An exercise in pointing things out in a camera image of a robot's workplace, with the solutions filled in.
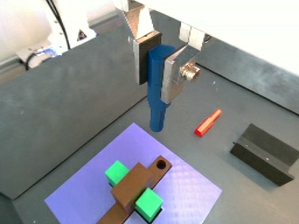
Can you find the green block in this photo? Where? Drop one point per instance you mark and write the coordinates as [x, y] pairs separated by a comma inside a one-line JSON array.
[[150, 201]]

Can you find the purple board block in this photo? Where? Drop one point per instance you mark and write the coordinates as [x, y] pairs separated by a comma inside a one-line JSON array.
[[83, 198]]

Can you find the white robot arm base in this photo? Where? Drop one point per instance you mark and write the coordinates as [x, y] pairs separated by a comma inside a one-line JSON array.
[[70, 32]]

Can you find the red peg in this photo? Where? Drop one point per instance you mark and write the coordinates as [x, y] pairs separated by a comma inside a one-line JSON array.
[[208, 123]]

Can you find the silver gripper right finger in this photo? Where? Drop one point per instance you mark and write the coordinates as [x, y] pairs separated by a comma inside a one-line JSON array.
[[181, 67]]

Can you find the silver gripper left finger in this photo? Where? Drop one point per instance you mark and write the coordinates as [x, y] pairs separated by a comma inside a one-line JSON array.
[[144, 37]]

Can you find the brown slotted bracket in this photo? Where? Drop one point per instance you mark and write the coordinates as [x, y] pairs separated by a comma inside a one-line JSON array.
[[130, 188]]

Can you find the blue peg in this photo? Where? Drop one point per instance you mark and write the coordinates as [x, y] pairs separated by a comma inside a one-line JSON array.
[[157, 56]]

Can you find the black angle bracket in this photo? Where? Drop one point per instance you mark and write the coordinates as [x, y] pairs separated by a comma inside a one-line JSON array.
[[266, 154]]

